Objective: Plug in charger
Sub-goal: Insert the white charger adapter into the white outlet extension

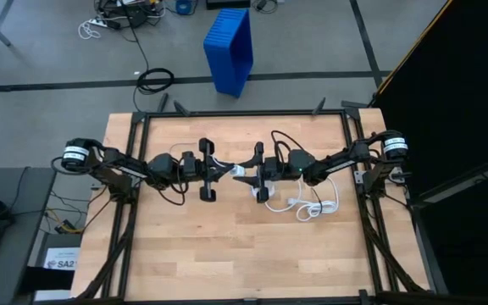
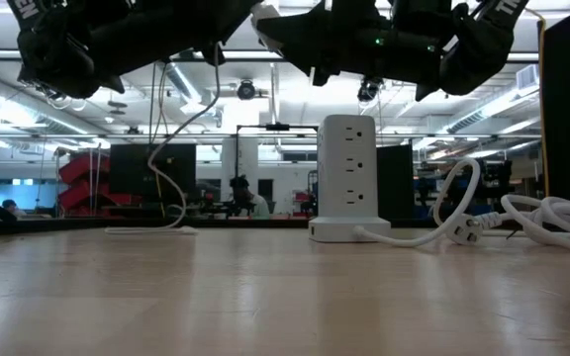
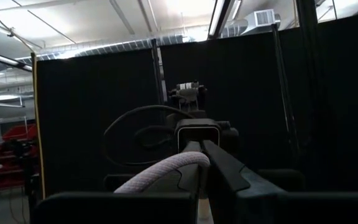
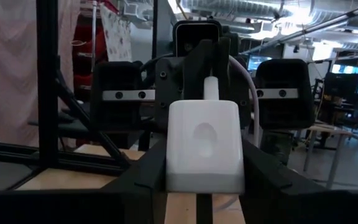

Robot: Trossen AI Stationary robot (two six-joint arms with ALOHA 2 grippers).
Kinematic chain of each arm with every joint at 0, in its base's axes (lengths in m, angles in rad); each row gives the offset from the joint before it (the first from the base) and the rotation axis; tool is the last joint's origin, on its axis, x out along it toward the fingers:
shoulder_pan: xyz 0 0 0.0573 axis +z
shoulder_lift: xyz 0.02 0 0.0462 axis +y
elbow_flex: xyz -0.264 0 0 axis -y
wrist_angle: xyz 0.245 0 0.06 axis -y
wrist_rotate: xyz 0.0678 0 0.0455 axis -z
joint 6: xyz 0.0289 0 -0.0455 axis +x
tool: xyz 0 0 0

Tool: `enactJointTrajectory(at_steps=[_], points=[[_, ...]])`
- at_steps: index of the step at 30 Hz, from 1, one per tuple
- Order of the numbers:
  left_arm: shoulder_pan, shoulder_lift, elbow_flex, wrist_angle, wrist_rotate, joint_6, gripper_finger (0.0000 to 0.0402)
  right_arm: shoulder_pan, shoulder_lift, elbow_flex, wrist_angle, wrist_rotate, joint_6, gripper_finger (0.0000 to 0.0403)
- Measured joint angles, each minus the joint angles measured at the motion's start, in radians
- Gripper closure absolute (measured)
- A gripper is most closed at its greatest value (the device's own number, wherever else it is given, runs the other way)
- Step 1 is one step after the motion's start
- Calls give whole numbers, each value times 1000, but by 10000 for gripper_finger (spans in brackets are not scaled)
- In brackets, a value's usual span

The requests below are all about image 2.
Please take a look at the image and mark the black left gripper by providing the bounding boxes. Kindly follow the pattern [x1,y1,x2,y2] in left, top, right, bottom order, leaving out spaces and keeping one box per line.
[96,0,264,95]

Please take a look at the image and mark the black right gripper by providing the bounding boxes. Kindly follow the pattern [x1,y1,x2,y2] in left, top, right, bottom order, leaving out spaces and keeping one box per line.
[256,0,454,102]

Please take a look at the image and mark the white power strip tower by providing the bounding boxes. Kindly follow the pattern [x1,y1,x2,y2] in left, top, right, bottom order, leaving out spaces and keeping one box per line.
[308,114,393,244]

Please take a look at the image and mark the white braided USB cable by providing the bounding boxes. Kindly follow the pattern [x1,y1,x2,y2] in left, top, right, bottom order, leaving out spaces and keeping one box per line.
[104,43,223,237]

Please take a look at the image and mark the thick white power cord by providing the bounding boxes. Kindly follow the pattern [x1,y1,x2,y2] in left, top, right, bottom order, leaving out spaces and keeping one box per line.
[352,157,570,250]

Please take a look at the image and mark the black spotlight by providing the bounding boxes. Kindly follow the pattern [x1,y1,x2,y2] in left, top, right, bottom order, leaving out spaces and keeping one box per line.
[236,78,257,102]
[357,76,385,104]

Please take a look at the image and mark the black monitor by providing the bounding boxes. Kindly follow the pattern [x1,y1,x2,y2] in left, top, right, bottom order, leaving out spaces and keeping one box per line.
[109,143,198,199]

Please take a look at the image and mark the black partition panel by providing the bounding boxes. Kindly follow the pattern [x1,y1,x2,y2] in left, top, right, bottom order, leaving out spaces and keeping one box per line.
[376,144,416,221]

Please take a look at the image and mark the person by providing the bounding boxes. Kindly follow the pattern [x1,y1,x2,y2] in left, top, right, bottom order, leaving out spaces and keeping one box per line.
[1,198,27,220]
[229,175,272,221]

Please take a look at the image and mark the red storage bins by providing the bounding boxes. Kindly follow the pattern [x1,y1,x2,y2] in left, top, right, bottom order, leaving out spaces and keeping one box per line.
[49,150,136,220]

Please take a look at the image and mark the black frame bar with lights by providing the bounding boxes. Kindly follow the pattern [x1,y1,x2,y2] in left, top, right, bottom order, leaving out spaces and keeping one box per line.
[0,47,541,63]

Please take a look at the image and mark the black frame stand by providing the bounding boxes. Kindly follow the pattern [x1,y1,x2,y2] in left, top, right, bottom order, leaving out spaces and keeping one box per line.
[235,123,322,199]

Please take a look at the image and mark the thin black cables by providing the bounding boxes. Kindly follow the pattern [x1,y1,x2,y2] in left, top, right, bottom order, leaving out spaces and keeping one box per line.
[146,61,172,149]

